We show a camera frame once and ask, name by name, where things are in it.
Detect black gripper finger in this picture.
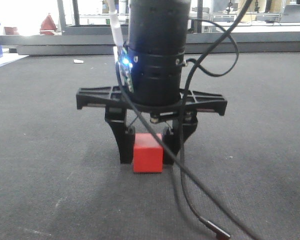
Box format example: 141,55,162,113
162,118,198,155
108,120,135,164

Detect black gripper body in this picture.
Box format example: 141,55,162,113
75,47,228,125

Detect red magnetic cube block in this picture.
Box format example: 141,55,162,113
133,133,164,173

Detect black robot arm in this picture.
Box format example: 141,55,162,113
76,0,227,173

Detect green circuit board with LED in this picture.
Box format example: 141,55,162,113
113,46,134,93

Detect small white scrap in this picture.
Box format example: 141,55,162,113
73,59,84,64

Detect white background desk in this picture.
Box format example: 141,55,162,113
201,20,300,34

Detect red chair in background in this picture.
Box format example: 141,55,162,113
39,13,57,36

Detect grey laptop on desk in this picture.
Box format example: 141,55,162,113
279,4,300,23

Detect white cable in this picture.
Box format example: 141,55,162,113
106,0,125,48

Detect black metal frame platform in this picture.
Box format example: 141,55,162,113
0,0,300,56

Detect black cable with plug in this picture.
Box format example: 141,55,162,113
176,17,240,239

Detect long black cable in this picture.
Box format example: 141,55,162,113
116,0,263,240

